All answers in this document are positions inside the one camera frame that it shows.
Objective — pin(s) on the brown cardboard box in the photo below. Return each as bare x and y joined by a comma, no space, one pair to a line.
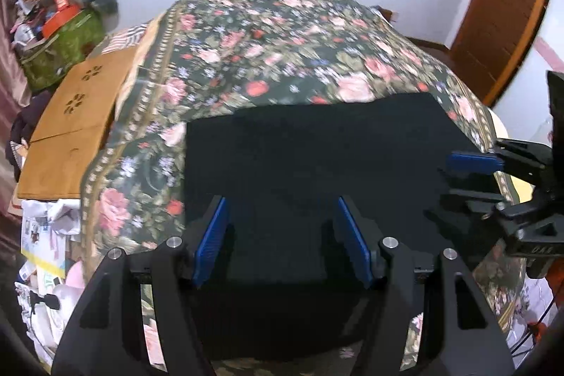
79,116

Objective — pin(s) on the brown wooden door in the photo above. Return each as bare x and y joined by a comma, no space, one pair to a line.
498,6

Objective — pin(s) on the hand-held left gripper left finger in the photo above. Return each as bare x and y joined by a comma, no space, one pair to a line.
211,244

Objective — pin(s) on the red white striped cloth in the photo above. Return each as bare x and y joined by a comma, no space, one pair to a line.
123,39

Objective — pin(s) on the pink curtain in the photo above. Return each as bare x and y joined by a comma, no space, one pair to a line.
9,94

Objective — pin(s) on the dark purple clothes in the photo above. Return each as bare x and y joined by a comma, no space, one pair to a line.
26,125

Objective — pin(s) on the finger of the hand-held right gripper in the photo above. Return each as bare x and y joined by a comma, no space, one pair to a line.
476,163
480,200

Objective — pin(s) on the floral bed sheet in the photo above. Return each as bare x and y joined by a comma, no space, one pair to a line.
264,41

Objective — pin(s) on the black sequined sweater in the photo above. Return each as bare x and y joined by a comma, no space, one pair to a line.
308,147

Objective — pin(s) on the red box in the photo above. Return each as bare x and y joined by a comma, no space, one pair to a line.
59,12

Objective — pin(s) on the pile of assorted clutter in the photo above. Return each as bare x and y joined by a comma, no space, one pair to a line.
31,1

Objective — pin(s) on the green bag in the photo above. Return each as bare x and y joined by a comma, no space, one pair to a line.
66,50

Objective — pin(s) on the wooden bed post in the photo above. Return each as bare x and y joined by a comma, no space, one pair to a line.
387,14

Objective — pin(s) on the spread newspapers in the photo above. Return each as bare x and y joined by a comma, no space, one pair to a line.
39,226

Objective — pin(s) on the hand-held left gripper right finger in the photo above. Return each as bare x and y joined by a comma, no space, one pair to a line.
352,244

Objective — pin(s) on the white pink soft toy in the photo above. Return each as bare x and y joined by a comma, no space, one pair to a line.
66,296

